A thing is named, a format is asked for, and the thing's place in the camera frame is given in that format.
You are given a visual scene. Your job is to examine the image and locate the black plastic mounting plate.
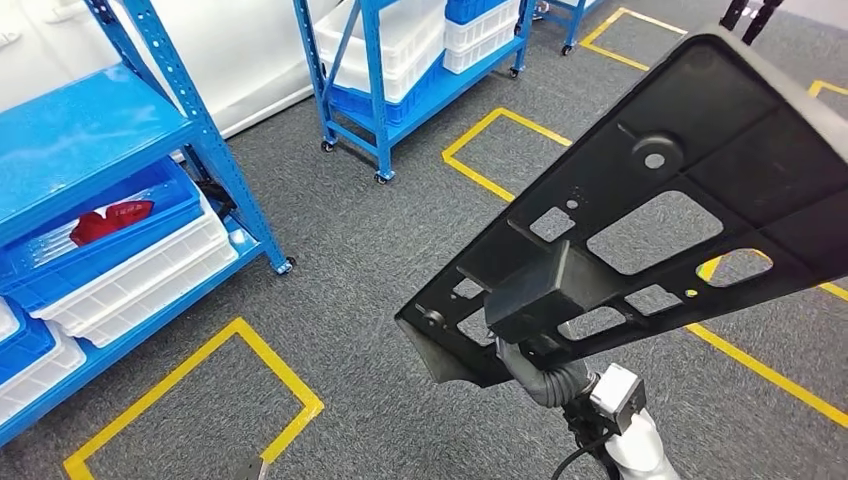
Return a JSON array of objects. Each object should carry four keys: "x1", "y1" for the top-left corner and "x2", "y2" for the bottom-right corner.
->
[{"x1": 394, "y1": 29, "x2": 848, "y2": 389}]

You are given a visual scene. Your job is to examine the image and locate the blue steel shelf rack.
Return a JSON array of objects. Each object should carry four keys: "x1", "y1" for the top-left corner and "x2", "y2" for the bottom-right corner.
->
[
  {"x1": 529, "y1": 0, "x2": 607, "y2": 56},
  {"x1": 0, "y1": 0, "x2": 296, "y2": 448},
  {"x1": 291, "y1": 0, "x2": 537, "y2": 185}
]

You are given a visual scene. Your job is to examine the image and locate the dark robot body part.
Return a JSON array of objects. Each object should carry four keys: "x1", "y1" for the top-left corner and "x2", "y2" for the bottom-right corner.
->
[{"x1": 233, "y1": 457, "x2": 270, "y2": 480}]

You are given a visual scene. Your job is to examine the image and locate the red plastic part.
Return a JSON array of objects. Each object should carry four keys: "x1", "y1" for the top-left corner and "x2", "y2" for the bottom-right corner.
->
[{"x1": 69, "y1": 200, "x2": 155, "y2": 248}]

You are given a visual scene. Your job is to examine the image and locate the large white plastic crate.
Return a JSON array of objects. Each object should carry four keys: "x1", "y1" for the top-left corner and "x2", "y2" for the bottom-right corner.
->
[{"x1": 313, "y1": 0, "x2": 448, "y2": 104}]

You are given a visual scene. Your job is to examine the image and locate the white car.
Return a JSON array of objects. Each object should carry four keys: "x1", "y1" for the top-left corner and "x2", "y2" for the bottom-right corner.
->
[{"x1": 0, "y1": 0, "x2": 346, "y2": 142}]

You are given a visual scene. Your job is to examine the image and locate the black tripod legs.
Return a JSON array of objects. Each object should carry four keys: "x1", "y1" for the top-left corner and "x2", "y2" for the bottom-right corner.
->
[{"x1": 718, "y1": 0, "x2": 784, "y2": 46}]

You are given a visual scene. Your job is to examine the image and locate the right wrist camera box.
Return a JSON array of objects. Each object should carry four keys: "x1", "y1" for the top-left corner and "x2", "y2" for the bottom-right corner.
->
[{"x1": 588, "y1": 362, "x2": 648, "y2": 436}]

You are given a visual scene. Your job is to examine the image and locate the black camera cable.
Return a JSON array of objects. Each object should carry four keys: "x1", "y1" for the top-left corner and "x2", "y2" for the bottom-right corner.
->
[{"x1": 551, "y1": 430, "x2": 617, "y2": 480}]

